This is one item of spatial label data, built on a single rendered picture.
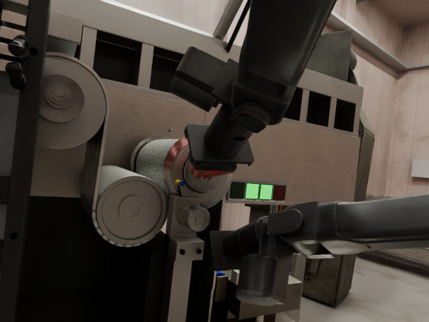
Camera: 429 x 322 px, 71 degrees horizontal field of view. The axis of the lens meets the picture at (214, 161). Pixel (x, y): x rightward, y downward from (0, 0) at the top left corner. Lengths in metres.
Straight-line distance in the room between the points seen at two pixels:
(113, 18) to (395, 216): 0.79
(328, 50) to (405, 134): 6.15
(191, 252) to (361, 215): 0.27
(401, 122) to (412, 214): 8.71
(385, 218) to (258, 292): 0.19
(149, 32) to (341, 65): 2.30
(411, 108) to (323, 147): 7.89
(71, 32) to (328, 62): 2.72
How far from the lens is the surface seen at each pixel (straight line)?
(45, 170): 0.85
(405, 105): 9.19
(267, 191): 1.08
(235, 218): 4.72
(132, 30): 0.92
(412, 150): 8.92
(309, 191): 1.23
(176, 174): 0.55
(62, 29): 0.52
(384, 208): 0.43
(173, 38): 0.96
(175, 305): 0.58
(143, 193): 0.55
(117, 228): 0.55
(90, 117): 0.53
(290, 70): 0.26
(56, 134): 0.53
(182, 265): 0.55
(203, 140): 0.45
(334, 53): 3.08
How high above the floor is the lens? 1.27
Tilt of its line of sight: level
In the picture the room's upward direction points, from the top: 6 degrees clockwise
